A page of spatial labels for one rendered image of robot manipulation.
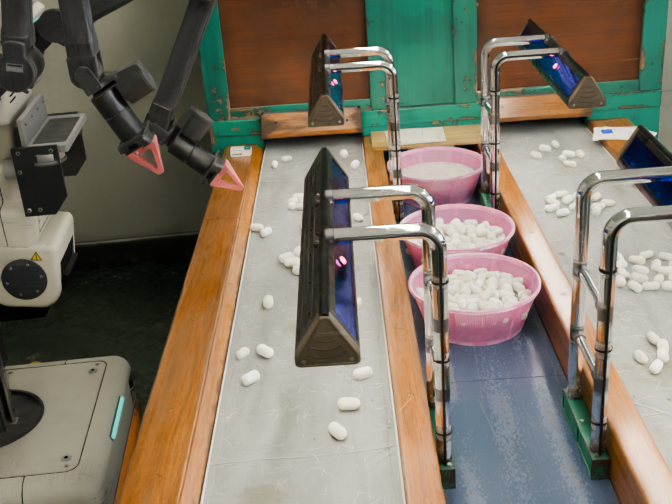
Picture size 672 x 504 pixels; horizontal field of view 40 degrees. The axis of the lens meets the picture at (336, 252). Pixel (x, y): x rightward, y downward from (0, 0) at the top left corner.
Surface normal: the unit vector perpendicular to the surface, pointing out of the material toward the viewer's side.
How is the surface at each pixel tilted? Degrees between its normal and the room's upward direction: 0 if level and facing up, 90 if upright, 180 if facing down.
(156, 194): 90
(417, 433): 0
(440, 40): 90
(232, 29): 90
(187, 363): 0
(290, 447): 0
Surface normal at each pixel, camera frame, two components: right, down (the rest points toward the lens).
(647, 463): -0.07, -0.91
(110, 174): 0.07, 0.41
